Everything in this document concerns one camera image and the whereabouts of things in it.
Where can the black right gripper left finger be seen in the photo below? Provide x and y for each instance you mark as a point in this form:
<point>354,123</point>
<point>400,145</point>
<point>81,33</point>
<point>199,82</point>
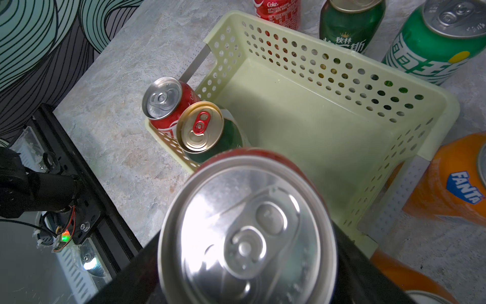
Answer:
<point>138,282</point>

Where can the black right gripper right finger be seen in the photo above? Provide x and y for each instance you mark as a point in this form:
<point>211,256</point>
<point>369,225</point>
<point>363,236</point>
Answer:
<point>358,280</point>

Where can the orange fanta can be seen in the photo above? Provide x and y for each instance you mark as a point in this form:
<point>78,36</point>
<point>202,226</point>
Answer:
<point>419,287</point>
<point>453,187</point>

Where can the red cola can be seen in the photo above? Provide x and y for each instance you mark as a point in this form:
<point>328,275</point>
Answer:
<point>248,227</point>
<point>164,102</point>
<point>286,13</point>

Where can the green gold-top tea can front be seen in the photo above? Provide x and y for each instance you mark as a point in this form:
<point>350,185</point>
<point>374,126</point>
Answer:
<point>205,130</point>

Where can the green gold-top tea can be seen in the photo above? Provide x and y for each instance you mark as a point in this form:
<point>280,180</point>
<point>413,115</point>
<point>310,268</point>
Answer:
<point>205,130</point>
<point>351,24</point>

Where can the green sprite can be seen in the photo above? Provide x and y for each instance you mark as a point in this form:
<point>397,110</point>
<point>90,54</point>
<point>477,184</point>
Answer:
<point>438,38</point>

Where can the green gold-top tea can back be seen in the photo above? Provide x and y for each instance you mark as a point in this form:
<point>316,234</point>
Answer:
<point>351,24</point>

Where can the light green plastic basket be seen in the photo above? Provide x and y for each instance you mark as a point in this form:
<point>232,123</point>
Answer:
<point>346,120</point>

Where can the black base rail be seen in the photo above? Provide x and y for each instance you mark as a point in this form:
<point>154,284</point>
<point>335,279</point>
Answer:
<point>96,216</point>

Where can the white slotted cable duct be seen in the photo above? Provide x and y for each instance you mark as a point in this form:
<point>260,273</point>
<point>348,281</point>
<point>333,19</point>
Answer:
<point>79,280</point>

